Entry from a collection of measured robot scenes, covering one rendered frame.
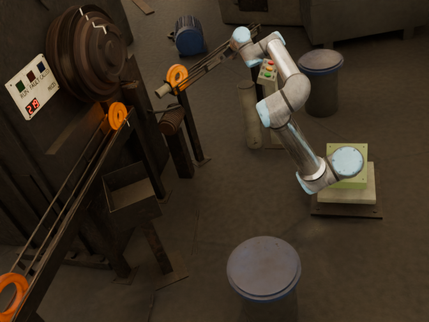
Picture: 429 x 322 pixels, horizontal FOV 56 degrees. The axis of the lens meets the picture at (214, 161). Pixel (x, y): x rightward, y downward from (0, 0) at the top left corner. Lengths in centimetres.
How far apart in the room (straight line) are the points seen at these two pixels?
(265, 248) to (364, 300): 61
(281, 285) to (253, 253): 20
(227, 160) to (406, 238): 128
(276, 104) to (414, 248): 114
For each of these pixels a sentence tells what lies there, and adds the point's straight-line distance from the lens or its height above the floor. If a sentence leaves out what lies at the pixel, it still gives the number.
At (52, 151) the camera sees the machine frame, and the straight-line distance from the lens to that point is 204.
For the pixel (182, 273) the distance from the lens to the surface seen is 237.
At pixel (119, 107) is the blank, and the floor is 78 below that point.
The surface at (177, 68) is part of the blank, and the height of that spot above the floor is 77.
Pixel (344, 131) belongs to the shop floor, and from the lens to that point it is 308.
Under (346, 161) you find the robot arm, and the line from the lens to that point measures 219.
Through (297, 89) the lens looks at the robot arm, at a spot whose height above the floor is 97.
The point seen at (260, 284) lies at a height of 43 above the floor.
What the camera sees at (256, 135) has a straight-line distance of 291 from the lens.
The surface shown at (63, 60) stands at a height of 120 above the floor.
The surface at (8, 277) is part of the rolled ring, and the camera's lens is 178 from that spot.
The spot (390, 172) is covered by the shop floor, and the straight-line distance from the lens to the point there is 278.
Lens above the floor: 191
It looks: 40 degrees down
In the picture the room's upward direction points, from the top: 14 degrees counter-clockwise
